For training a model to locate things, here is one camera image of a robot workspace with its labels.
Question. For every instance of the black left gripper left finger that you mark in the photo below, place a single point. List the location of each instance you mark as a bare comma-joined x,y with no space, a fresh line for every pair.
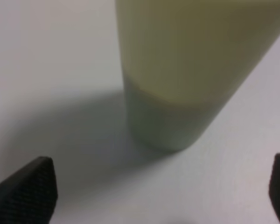
29,195

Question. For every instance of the light green plastic cup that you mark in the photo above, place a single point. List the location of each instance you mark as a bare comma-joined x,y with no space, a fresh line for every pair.
182,60

